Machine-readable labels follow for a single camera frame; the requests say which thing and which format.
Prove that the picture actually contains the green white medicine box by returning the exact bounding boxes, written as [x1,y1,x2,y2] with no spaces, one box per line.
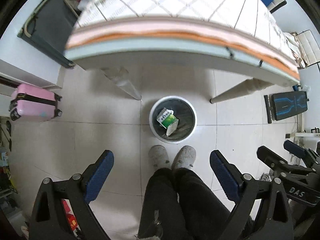
[156,108,179,137]

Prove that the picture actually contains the white trash bin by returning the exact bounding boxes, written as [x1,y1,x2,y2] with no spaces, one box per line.
[149,95,197,144]

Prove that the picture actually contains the black blue exercise board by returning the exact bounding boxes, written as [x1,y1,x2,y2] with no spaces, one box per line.
[264,91,309,124]

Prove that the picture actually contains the person black trousers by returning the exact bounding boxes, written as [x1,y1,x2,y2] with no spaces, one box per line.
[137,168,231,239]

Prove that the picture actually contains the grey slipper right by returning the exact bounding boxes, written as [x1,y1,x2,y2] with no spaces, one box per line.
[171,145,196,170]

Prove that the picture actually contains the grey slipper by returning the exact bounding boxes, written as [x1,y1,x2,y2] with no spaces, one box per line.
[171,145,196,170]
[148,145,170,170]

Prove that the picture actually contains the grey slipper left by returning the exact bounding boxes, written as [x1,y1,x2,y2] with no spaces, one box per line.
[148,145,170,170]

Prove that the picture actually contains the pink suitcase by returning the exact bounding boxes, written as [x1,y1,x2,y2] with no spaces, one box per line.
[9,83,62,121]

